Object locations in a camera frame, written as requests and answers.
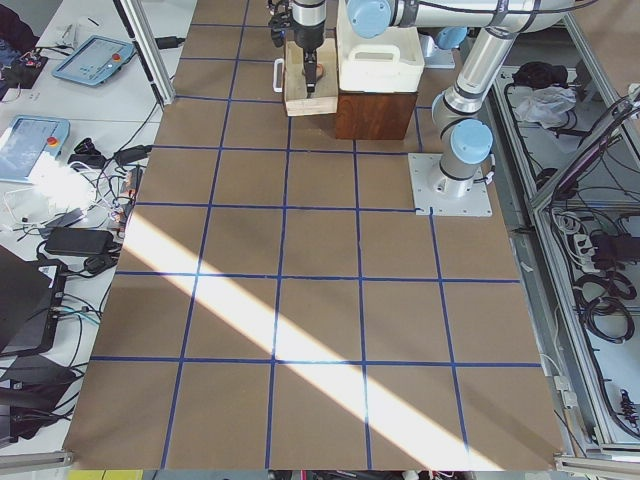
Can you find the blue teach pendant near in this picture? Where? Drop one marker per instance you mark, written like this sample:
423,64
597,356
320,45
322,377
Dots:
29,144

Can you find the aluminium frame post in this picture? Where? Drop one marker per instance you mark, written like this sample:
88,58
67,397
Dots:
137,26

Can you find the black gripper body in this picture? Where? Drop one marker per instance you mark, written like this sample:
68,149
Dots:
308,36

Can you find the white plastic tray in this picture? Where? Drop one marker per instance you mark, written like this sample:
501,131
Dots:
373,55

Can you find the black cloth bundle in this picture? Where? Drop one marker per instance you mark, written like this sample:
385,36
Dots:
540,75

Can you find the blue teach pendant far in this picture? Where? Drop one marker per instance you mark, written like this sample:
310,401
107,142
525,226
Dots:
95,61

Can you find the black power adapter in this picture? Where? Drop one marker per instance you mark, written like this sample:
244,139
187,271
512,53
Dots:
66,241

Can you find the black orange scissors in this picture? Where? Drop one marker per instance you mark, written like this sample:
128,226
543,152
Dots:
321,71

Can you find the dark brown wooden cabinet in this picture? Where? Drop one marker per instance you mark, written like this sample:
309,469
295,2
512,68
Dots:
373,116

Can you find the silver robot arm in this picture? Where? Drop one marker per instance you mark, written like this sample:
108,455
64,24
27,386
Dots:
467,141

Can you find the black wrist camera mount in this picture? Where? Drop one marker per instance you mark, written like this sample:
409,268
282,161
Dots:
280,21

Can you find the blue teach pendant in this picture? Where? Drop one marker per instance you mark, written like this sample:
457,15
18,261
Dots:
95,61
29,144

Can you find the black laptop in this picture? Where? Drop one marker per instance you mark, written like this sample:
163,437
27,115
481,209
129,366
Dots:
31,292

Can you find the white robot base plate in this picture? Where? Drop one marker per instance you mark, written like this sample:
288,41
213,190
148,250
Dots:
436,194

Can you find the crumpled white cloth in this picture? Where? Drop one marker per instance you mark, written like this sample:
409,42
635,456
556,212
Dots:
548,107

